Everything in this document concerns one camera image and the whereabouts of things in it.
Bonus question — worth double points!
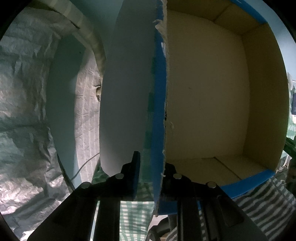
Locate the striped towel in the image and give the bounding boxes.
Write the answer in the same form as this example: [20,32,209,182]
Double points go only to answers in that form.
[166,178,296,241]

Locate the blue-edged cardboard box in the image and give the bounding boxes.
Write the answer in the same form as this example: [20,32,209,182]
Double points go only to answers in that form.
[99,1,289,214]

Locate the green checkered cloth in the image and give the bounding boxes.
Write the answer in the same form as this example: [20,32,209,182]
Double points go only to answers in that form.
[91,166,163,241]

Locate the silver foil sheet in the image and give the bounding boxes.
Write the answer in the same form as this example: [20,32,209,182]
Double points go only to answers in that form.
[1,7,100,240]

